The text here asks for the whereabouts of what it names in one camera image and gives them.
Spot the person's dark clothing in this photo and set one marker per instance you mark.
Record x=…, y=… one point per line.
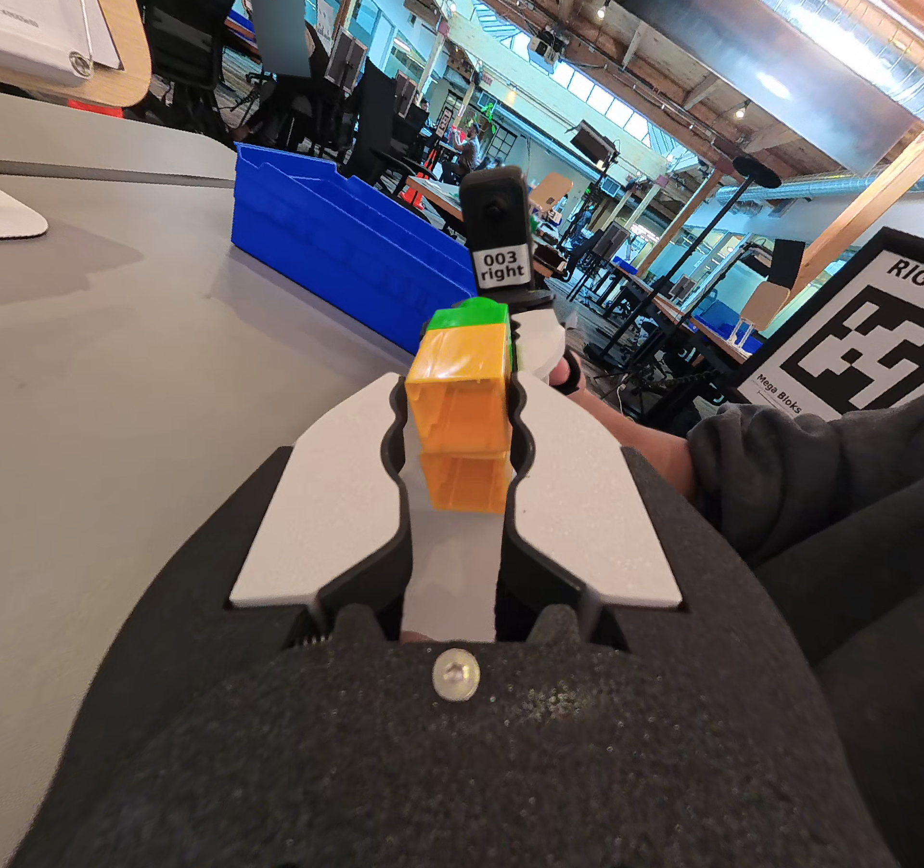
x=866, y=630

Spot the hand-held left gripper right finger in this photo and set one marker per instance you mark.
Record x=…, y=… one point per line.
x=588, y=514

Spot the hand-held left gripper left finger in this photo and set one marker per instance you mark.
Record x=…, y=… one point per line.
x=332, y=514

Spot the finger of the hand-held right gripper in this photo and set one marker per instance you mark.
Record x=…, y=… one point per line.
x=540, y=344

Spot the framed black white marker sign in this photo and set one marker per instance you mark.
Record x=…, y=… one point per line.
x=852, y=348

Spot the green two-stud toy block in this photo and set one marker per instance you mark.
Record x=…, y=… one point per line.
x=469, y=313

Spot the yellow one-stud toy block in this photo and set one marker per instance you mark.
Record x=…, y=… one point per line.
x=469, y=482
x=462, y=391

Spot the white stand with wooden board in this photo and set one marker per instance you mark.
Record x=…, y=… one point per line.
x=123, y=30

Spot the black floor lamp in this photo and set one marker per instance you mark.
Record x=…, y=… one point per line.
x=754, y=173

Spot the blue plastic bin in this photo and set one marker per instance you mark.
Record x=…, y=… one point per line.
x=325, y=247

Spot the black office chair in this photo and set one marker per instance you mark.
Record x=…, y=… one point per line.
x=195, y=1

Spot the printed instruction sheet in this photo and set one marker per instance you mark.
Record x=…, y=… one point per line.
x=29, y=23

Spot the silver air duct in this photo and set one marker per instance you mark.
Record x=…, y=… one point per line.
x=830, y=1

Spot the person's right hand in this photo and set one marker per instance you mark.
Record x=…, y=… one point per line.
x=561, y=375

